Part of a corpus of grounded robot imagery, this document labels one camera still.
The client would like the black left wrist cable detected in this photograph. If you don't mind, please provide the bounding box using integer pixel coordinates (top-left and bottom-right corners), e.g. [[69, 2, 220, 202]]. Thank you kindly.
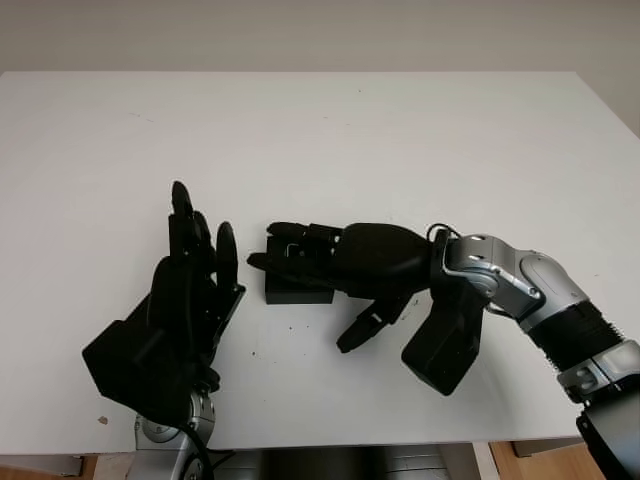
[[185, 423, 237, 480]]

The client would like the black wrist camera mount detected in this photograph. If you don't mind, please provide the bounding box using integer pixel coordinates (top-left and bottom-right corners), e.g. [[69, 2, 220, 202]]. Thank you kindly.
[[82, 319, 197, 422], [401, 284, 484, 397]]

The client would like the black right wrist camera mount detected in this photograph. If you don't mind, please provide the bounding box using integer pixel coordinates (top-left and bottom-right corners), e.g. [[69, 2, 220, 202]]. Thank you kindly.
[[401, 284, 484, 397]]

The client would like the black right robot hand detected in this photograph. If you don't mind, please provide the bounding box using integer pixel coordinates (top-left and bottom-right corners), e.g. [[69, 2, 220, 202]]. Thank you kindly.
[[245, 219, 435, 355]]

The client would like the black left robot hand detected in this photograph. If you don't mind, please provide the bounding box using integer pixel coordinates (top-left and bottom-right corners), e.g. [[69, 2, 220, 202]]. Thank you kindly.
[[146, 179, 247, 387]]

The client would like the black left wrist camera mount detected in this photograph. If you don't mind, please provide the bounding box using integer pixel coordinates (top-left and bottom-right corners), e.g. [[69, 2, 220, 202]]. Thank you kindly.
[[82, 319, 197, 422]]

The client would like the white table leg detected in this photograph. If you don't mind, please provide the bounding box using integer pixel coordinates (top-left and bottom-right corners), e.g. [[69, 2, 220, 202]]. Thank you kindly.
[[469, 442, 504, 480]]

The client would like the black camera box base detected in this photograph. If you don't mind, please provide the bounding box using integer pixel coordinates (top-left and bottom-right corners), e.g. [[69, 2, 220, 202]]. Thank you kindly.
[[263, 234, 335, 306]]

